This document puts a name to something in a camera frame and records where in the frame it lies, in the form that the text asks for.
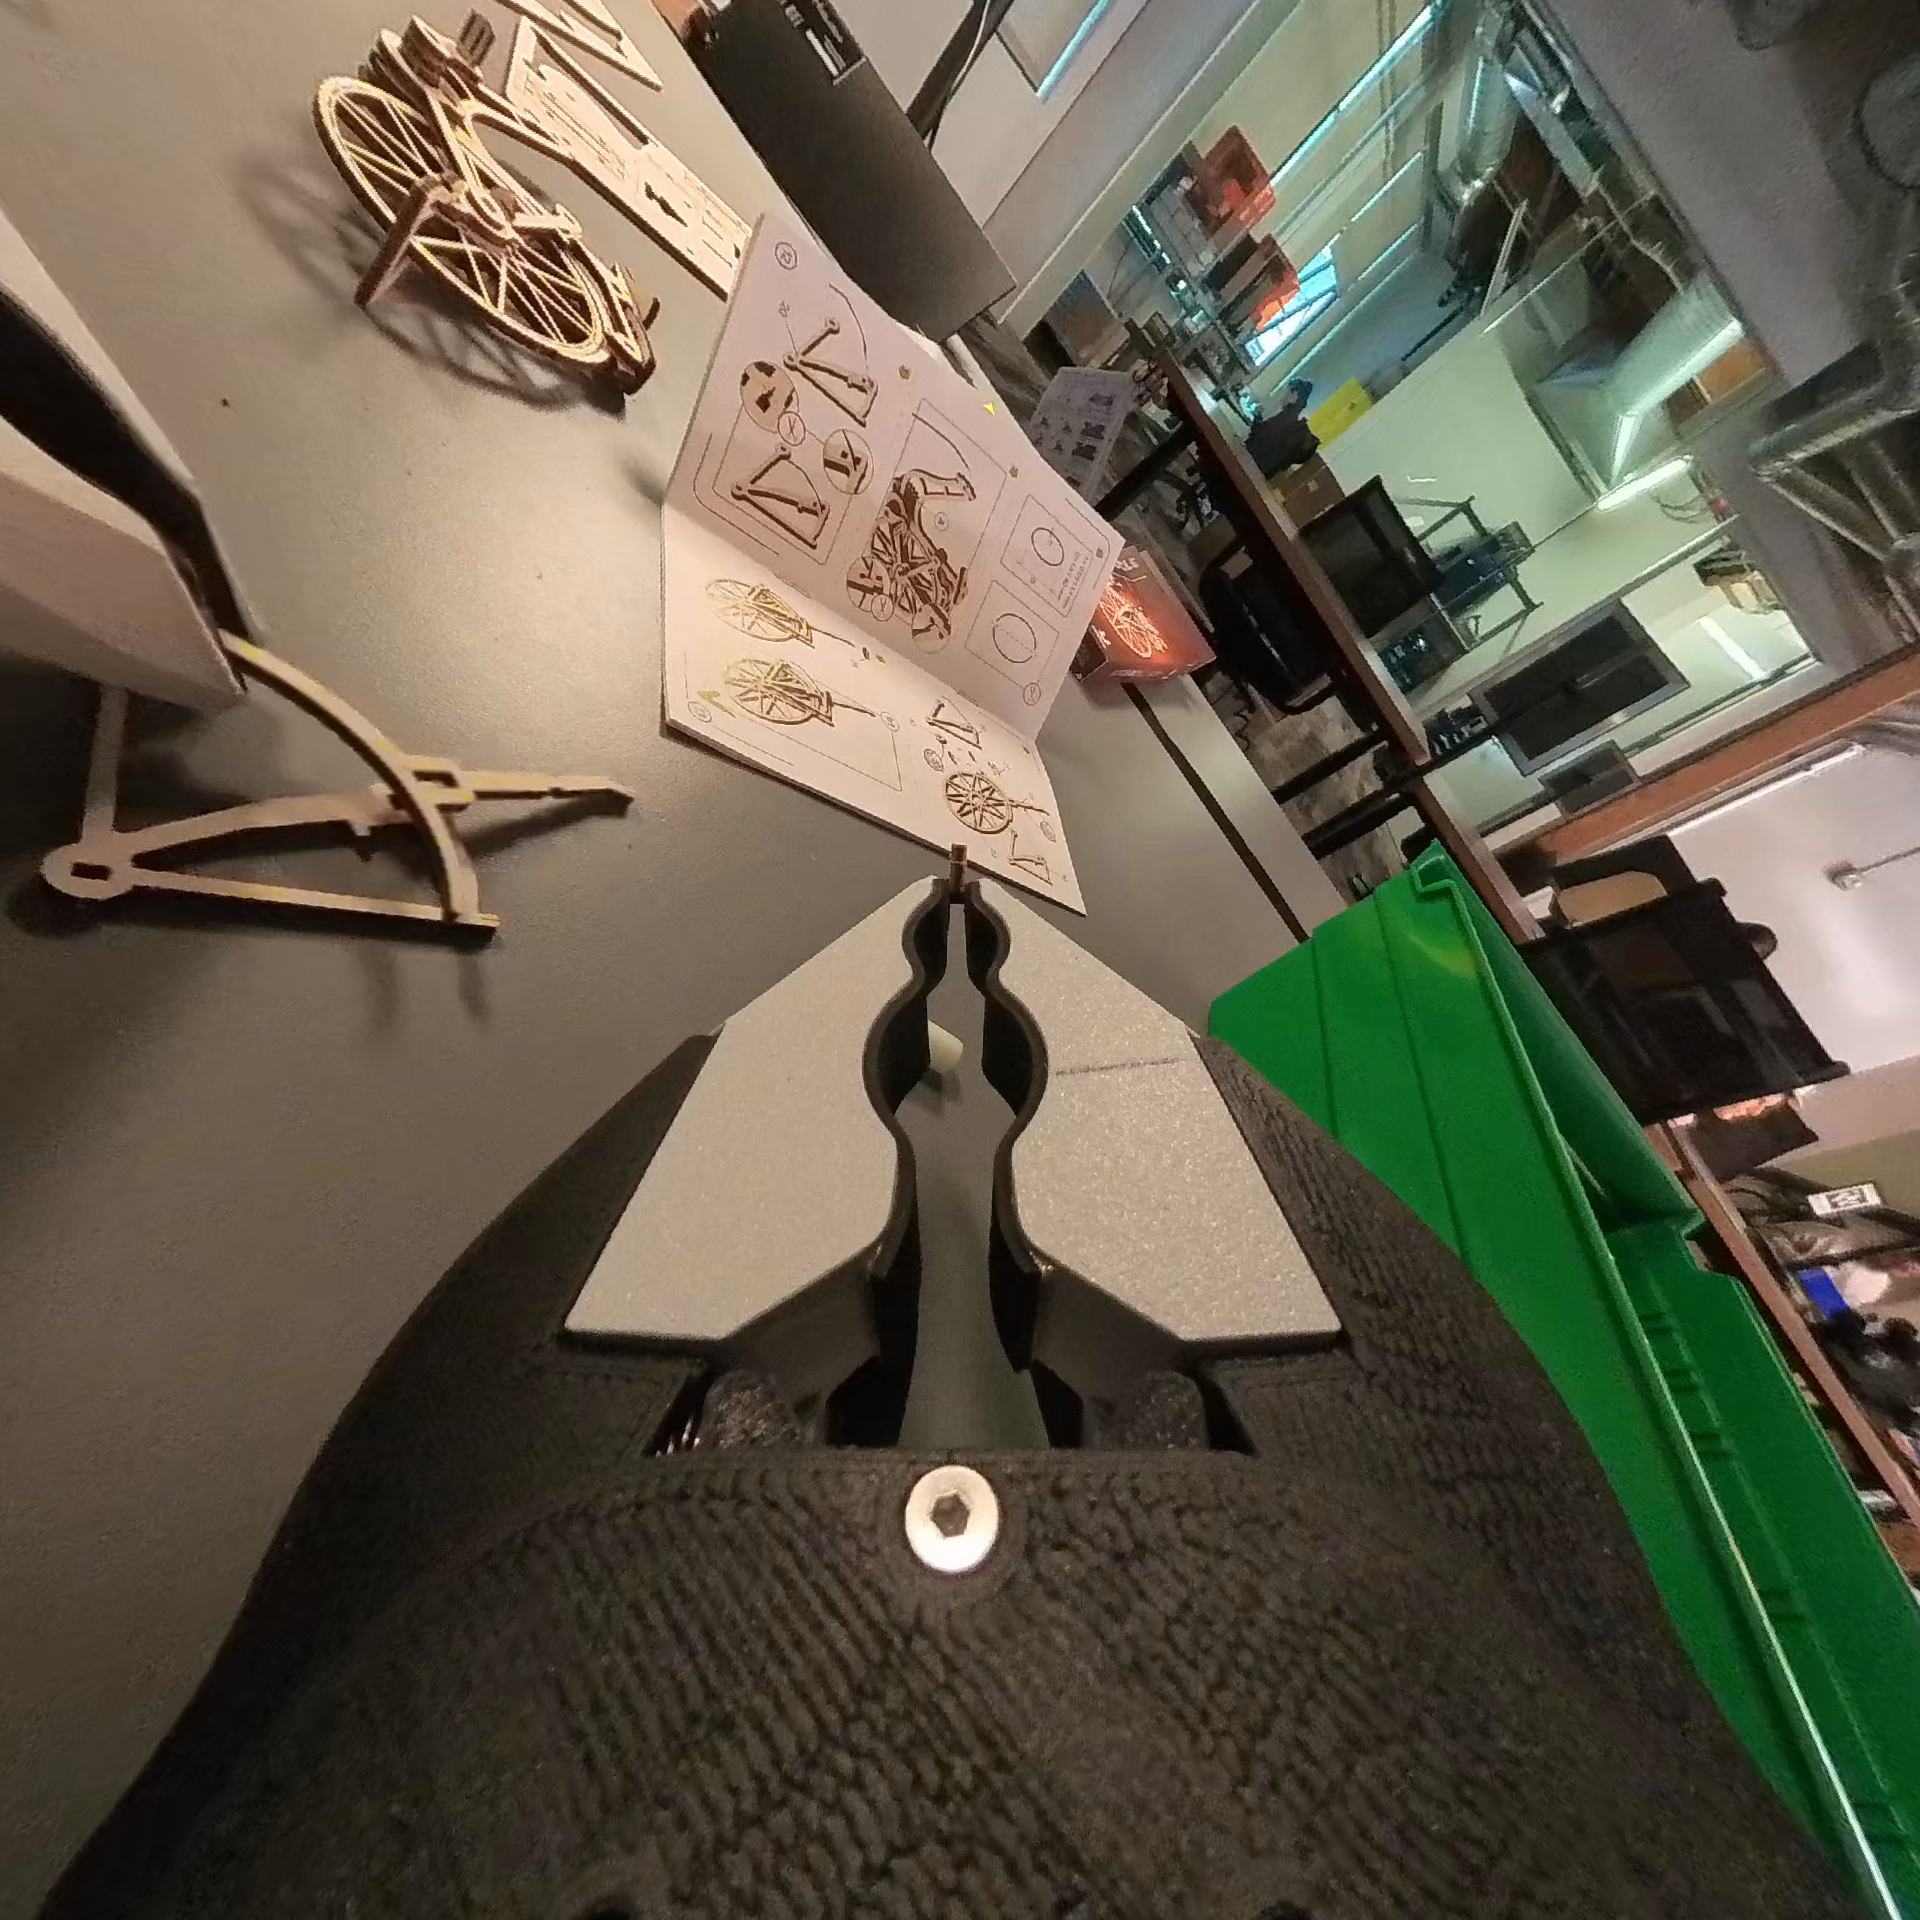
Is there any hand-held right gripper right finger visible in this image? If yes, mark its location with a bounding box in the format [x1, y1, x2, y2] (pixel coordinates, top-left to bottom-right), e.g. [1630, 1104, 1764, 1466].
[964, 881, 1343, 1412]

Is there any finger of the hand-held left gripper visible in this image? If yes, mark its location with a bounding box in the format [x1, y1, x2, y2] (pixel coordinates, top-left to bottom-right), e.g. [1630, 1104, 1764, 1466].
[0, 207, 254, 644]
[0, 359, 246, 705]

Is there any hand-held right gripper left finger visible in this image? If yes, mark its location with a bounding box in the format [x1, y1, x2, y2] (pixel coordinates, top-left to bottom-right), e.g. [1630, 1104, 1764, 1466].
[562, 877, 956, 1412]

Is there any wooden arc part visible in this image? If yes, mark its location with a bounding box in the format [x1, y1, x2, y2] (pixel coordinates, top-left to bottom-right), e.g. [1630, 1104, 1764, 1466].
[216, 631, 500, 940]

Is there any wooden triangular frame part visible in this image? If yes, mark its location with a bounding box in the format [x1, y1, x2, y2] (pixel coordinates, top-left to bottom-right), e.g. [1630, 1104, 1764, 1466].
[37, 681, 640, 952]

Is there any wooden bicycle model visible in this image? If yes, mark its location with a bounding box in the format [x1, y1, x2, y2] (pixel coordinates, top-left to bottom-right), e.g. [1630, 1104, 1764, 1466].
[310, 16, 663, 397]

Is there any dark model kit box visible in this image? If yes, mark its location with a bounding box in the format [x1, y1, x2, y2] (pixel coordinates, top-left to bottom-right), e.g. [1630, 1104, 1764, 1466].
[1072, 540, 1216, 685]

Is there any wooden parts sheet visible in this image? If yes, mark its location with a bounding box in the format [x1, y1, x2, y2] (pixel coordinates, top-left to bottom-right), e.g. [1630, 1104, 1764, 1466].
[486, 0, 754, 296]

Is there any green plastic bin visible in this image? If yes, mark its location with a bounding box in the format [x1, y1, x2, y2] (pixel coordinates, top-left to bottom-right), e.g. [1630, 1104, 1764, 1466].
[1207, 839, 1920, 1920]

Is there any black storage crate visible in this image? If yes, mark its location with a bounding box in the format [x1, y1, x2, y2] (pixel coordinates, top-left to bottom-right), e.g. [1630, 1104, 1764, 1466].
[1528, 877, 1850, 1127]

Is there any black office chair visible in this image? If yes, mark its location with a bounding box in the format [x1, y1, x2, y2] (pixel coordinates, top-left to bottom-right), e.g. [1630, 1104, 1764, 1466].
[1200, 546, 1343, 713]

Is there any white instruction booklet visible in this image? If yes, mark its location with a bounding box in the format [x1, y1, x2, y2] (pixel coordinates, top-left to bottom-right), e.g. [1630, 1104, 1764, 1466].
[663, 214, 1127, 916]

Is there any grey monitor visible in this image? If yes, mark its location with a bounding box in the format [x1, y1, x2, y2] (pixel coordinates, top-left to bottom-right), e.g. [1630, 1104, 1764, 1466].
[1467, 598, 1688, 778]

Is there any black monitor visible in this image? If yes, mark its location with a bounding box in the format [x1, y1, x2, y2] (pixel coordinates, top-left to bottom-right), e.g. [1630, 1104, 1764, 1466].
[1295, 478, 1453, 640]

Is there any white printed box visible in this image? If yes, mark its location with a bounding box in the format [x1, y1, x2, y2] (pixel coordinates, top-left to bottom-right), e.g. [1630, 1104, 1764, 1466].
[1036, 367, 1144, 484]

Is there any black laptop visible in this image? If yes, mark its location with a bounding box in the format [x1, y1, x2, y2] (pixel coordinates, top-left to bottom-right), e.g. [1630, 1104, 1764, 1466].
[696, 0, 1021, 345]

